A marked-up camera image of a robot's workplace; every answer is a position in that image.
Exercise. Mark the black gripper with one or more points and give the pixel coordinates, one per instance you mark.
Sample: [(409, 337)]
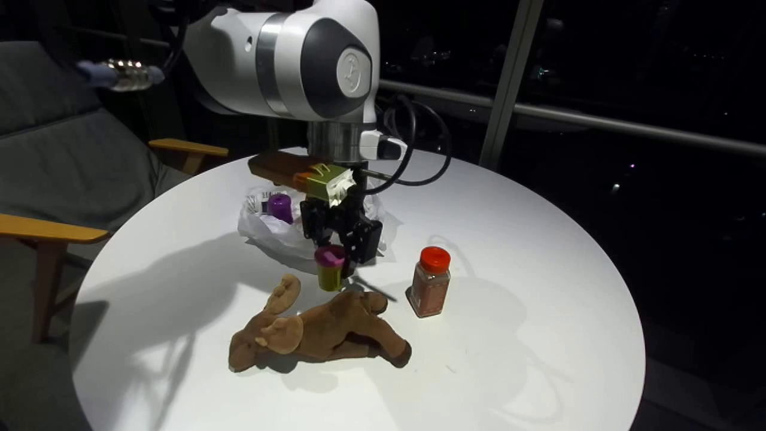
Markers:
[(331, 216)]

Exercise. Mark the pink lid dough tub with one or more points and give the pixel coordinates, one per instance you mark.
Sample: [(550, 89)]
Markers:
[(329, 275)]

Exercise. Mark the brown plush moose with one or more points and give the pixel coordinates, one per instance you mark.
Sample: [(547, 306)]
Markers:
[(335, 325)]

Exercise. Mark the red lid spice jar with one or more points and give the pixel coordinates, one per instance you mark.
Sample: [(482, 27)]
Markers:
[(432, 291)]

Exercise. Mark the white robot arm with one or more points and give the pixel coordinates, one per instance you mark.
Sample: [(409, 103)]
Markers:
[(272, 63)]

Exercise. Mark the clear white plastic bag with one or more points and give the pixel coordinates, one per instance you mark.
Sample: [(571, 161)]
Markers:
[(275, 240)]

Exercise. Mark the grey armchair wooden arms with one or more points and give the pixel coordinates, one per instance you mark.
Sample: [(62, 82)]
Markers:
[(62, 158)]

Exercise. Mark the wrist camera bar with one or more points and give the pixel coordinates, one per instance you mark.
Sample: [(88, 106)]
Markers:
[(331, 182)]

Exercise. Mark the grey window frame post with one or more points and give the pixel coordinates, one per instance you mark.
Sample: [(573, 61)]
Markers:
[(511, 79)]

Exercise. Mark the metal window rail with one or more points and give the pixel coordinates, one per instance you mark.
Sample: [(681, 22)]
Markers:
[(638, 127)]

